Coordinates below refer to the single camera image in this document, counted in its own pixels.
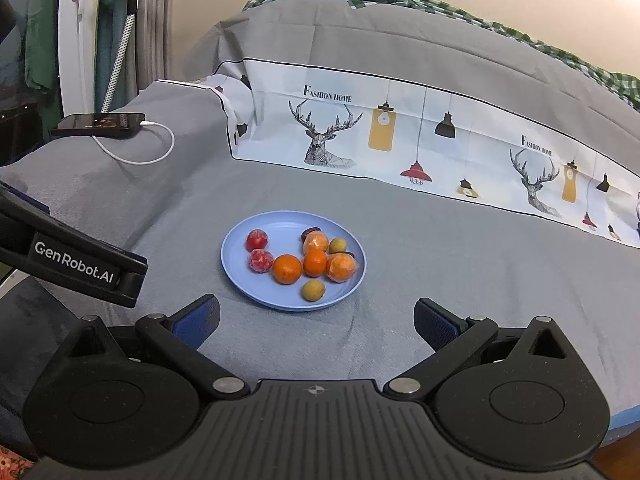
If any braided steamer hose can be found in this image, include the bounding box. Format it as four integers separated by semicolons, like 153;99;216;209
100;12;136;115

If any blue plate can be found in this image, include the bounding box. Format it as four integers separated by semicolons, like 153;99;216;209
221;211;367;311

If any white door frame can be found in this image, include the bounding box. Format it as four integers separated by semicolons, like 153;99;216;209
58;0;102;118

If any grey curtain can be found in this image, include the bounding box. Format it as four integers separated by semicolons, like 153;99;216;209
135;0;174;96

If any plastic orange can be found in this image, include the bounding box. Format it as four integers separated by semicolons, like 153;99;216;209
325;253;360;283

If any patterned cloth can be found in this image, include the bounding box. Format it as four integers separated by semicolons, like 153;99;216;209
0;442;38;480

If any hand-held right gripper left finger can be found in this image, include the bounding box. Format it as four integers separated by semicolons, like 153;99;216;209
62;294;252;402

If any small orange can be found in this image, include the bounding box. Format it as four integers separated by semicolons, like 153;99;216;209
303;249;328;278
272;254;303;285
302;231;330;255

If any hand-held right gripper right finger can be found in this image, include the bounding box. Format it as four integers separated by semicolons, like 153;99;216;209
382;297;573;402

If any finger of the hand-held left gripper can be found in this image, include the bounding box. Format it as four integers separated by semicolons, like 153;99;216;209
113;255;149;309

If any white charging cable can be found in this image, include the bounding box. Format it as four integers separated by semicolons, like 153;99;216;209
92;120;175;166

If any grey printed duvet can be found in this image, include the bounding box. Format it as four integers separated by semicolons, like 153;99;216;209
187;0;640;250

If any black smartphone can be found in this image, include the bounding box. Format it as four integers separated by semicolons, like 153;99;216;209
50;112;147;140

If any blue bed sheet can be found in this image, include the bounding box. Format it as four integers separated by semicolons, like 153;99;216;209
602;400;640;448

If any green hanging garment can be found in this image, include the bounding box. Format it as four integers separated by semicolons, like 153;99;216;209
22;0;65;92

